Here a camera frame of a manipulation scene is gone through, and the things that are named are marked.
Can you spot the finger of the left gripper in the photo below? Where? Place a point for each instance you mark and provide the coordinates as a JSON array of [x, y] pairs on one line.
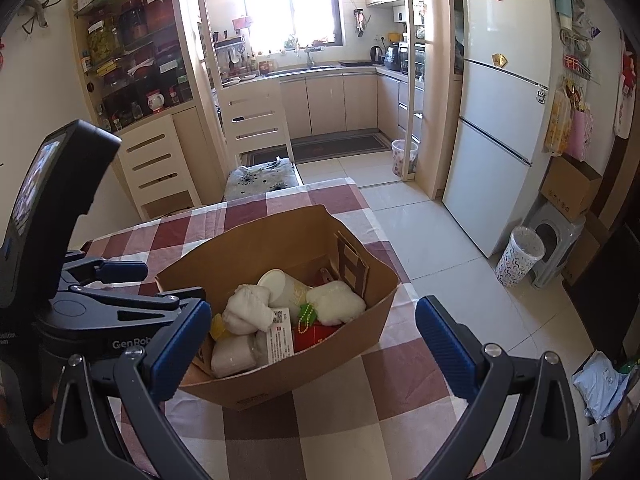
[[104, 307], [87, 270]]

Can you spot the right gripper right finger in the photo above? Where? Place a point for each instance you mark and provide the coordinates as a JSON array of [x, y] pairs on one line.
[[542, 440]]

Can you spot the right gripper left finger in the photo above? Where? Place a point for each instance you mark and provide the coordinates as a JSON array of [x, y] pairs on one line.
[[85, 442]]

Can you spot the white fluffy towel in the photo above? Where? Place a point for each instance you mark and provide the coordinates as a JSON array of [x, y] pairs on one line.
[[248, 311]]

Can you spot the red plastic box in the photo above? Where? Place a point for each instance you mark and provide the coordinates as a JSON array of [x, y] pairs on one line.
[[307, 336]]

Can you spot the small yellow block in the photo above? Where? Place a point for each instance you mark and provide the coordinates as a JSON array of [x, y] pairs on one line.
[[218, 330]]

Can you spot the teal white medicine box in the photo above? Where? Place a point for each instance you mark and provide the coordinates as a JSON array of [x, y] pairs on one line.
[[279, 337]]

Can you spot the white flower plush toy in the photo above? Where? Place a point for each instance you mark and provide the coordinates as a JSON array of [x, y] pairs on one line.
[[331, 304]]

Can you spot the blue plastic bag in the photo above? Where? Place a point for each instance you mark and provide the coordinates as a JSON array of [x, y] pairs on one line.
[[601, 386]]

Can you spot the white plastic packet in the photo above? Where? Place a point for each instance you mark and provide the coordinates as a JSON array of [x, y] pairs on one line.
[[233, 355]]

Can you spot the checkered tablecloth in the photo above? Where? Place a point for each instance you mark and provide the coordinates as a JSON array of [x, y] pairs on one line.
[[369, 402]]

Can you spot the white paper cup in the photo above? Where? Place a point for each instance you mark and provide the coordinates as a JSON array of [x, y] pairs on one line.
[[284, 291]]

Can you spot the display shelf cabinet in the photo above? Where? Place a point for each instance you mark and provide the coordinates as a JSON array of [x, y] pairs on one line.
[[131, 60]]

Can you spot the patterned trash bin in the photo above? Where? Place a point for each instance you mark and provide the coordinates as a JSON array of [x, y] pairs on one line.
[[524, 249]]

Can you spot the grey plastic stool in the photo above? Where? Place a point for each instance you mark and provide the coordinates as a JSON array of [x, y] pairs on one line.
[[559, 236]]

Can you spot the white chair with cushion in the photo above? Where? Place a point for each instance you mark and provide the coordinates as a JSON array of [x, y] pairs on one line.
[[253, 119]]

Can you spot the brown patterned paper bag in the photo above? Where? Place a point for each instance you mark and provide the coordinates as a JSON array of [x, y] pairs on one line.
[[349, 262]]

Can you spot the small cardboard box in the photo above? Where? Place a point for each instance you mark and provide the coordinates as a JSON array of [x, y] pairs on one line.
[[571, 186]]

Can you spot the kitchen floor mat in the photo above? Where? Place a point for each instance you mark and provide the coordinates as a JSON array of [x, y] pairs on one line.
[[337, 145]]

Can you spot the white refrigerator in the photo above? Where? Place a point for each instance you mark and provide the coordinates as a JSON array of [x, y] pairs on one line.
[[497, 163]]

